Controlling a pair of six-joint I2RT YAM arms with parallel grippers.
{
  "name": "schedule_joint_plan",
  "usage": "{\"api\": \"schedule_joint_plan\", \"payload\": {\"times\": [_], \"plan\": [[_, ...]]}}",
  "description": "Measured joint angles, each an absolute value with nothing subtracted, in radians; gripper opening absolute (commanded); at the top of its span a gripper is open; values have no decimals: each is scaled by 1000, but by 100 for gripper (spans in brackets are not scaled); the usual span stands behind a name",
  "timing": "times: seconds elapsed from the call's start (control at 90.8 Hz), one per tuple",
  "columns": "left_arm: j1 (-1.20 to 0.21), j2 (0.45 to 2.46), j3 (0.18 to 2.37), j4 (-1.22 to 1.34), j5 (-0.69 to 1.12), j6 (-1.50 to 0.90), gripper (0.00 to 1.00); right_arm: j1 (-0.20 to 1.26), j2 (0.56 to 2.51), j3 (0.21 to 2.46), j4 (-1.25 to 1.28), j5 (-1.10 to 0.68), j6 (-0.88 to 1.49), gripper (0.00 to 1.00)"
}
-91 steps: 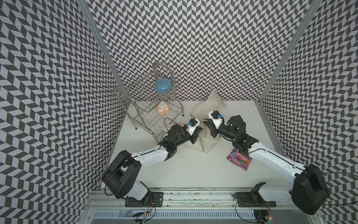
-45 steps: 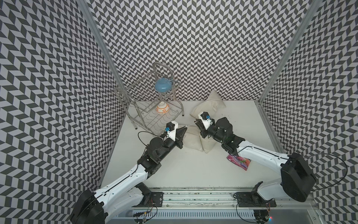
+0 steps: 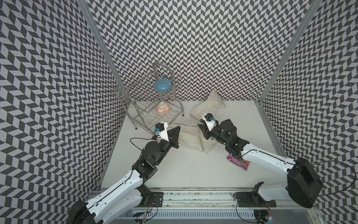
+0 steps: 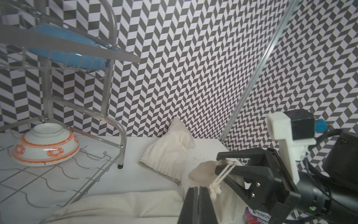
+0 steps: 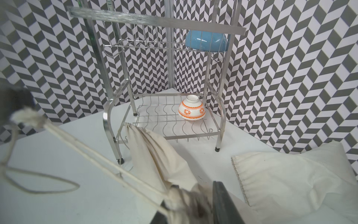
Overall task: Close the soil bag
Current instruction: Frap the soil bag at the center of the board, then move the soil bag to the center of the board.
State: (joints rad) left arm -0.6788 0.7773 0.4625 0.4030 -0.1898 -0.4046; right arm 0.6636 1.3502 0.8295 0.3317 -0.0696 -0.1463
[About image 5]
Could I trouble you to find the cream cloth bag at back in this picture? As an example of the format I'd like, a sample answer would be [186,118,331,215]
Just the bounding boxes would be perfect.
[231,141,358,224]

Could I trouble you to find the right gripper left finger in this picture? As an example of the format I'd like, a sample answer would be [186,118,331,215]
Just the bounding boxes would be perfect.
[150,211,168,224]

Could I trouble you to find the cream drawstring soil bag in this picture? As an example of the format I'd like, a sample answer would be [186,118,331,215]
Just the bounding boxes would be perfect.
[0,107,252,224]

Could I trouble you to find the steel wire dish rack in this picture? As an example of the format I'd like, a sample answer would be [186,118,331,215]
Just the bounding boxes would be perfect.
[68,1,246,164]

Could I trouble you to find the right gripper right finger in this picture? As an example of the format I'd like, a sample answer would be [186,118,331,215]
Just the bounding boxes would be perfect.
[213,181,245,224]

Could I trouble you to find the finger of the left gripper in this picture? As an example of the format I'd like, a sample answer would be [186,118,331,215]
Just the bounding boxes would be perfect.
[1,84,35,126]

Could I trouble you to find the blue bowl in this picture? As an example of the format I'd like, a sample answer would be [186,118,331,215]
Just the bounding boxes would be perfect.
[185,30,228,53]

